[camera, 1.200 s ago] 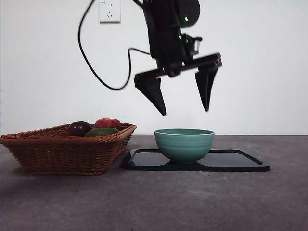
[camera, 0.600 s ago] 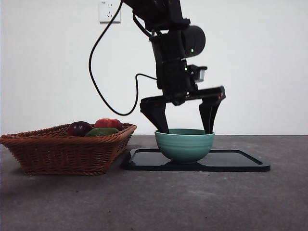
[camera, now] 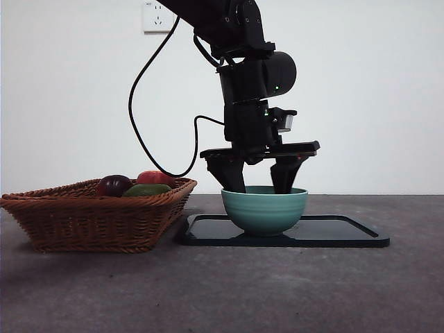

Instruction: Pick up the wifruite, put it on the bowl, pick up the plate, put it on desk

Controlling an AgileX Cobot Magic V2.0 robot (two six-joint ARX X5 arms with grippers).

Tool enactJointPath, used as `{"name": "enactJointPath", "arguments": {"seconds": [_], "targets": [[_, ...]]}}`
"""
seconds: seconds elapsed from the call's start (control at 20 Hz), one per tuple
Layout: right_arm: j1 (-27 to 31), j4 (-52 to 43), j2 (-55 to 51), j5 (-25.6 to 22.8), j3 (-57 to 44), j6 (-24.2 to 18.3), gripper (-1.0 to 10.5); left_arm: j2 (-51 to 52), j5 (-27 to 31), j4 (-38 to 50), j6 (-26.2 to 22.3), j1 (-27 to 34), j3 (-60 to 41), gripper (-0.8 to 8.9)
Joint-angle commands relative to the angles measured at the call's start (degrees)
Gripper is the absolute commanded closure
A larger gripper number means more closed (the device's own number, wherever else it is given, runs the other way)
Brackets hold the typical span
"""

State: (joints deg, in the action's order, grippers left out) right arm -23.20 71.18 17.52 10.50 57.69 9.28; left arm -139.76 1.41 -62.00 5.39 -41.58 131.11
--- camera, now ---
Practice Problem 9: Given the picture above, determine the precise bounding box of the red apple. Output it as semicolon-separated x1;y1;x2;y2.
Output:
136;170;176;189

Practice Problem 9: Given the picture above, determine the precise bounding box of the dark teal rectangular tray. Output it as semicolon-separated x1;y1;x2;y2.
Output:
180;214;391;248

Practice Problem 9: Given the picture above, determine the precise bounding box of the white wall socket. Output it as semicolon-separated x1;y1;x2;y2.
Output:
143;1;174;35

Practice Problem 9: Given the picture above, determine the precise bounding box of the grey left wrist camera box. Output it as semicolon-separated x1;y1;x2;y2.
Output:
268;106;298;135

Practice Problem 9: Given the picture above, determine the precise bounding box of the brown wicker basket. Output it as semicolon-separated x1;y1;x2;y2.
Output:
0;177;198;254

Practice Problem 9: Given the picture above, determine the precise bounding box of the dark purple fruit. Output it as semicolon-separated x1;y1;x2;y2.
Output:
96;174;134;198

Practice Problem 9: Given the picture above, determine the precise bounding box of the light teal bowl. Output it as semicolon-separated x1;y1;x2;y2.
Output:
221;185;309;238

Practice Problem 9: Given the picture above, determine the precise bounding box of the green avocado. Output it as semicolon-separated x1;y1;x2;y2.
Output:
121;182;173;198

